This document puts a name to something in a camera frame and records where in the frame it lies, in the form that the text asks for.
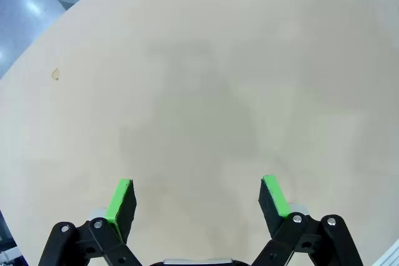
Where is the aluminium frame profile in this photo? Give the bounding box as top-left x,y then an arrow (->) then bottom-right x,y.
372,237 -> 399,266

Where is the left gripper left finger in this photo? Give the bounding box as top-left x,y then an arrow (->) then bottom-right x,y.
37,178 -> 142,266

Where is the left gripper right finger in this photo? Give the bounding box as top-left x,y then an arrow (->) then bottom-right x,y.
250,174 -> 365,266

